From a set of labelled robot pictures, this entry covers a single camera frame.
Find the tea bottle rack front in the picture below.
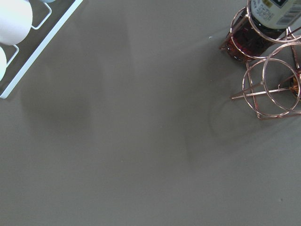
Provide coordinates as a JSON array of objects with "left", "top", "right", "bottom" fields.
[{"left": 289, "top": 75, "right": 299, "bottom": 97}]

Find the tea bottle in rack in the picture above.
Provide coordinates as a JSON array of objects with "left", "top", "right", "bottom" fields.
[{"left": 225, "top": 0, "right": 301, "bottom": 62}]

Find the pale cup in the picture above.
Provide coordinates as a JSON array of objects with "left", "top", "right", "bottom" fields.
[{"left": 0, "top": 47, "right": 7, "bottom": 80}]

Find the white wire cup rack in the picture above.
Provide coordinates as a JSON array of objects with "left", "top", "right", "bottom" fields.
[{"left": 0, "top": 0, "right": 82, "bottom": 99}]

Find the copper wire bottle rack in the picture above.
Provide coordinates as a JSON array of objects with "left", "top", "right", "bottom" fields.
[{"left": 220, "top": 0, "right": 301, "bottom": 119}]

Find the white cup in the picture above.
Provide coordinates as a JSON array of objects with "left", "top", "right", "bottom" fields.
[{"left": 0, "top": 0, "right": 33, "bottom": 45}]

